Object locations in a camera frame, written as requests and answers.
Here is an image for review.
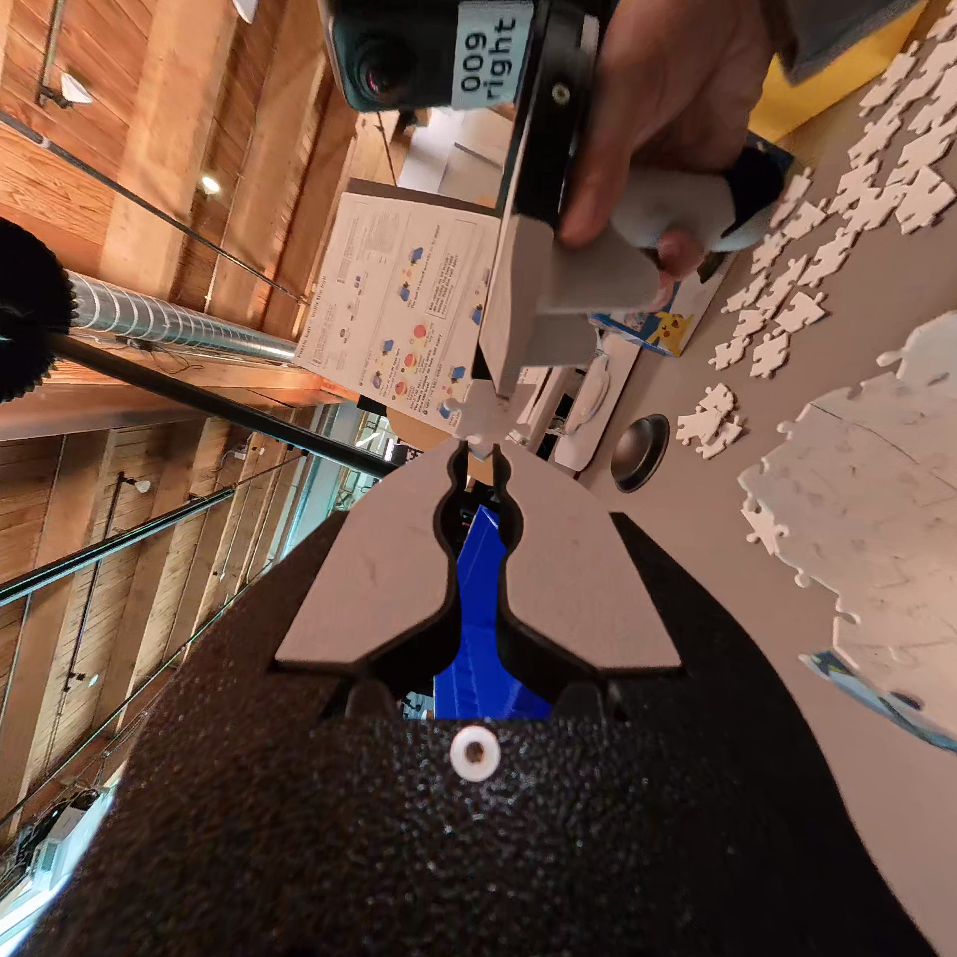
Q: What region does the black pole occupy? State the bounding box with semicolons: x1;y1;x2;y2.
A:
0;486;238;608
45;332;399;479

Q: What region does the person's right hand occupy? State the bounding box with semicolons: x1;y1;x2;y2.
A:
557;0;795;308

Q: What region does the half-built white puzzle ball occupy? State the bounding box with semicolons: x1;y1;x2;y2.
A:
739;310;957;753

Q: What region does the white puzzle piece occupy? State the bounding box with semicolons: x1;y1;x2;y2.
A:
440;387;526;459

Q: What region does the round metal desk grommet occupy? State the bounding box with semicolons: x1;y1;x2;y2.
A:
609;413;671;493

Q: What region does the white device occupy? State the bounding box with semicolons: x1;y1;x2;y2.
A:
522;350;645;474

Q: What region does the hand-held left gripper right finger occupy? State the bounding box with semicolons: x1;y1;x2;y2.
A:
493;441;683;671

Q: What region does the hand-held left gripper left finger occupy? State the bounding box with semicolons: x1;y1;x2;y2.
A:
275;441;469;670

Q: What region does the blue puzzle box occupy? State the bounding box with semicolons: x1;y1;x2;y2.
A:
587;142;795;358

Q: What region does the black tripod knob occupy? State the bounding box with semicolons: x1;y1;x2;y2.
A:
0;219;77;405

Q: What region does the blue plastic object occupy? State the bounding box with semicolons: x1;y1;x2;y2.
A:
434;504;556;721

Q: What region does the silver ventilation duct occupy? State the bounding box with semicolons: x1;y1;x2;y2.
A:
66;271;302;365

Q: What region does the printed instruction sheet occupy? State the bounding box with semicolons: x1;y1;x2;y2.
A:
295;192;511;436

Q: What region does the yellow sheet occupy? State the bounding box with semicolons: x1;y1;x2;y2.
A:
748;0;933;145

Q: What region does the pile of white jigsaw pieces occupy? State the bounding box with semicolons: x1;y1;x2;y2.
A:
675;0;957;461

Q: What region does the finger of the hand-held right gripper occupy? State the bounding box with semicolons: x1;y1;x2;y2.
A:
542;224;672;314
478;217;593;397

